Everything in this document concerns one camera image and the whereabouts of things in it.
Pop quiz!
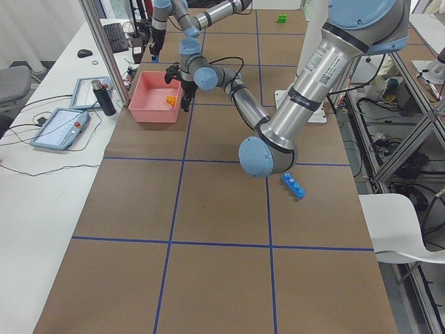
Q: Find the pink plastic box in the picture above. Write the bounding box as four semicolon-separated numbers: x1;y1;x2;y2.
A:
129;71;183;123

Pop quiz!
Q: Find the aluminium frame post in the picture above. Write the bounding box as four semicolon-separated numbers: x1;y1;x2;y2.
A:
79;0;129;106

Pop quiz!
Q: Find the white chair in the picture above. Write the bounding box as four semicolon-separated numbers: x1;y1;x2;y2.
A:
359;193;444;264

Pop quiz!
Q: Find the blue teach pendant far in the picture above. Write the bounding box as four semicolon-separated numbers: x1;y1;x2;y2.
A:
70;76;113;109

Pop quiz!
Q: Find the green block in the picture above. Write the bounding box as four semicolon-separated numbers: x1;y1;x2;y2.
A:
277;14;288;24

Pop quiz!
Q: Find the long blue block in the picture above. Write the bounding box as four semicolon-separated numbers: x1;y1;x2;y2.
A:
281;173;306;200

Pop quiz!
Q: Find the blue teach pendant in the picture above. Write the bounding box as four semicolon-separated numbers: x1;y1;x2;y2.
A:
70;76;113;109
29;108;90;150

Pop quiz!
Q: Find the black water bottle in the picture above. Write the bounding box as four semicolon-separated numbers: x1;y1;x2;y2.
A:
91;79;116;116

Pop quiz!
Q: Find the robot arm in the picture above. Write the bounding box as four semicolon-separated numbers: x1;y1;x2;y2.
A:
149;0;252;62
152;1;410;177

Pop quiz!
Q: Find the orange block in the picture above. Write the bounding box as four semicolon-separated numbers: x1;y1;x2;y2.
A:
165;95;177;108

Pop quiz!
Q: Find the black keyboard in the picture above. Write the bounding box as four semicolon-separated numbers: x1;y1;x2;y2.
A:
102;23;129;54

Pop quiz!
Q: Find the blue teach pendant near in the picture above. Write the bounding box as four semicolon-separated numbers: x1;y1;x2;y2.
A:
29;108;90;150

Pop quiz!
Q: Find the black computer mouse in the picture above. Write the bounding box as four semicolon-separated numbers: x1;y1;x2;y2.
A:
77;49;92;58

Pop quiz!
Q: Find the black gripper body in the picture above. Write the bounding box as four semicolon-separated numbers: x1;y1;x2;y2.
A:
149;29;165;52
164;63;197;100

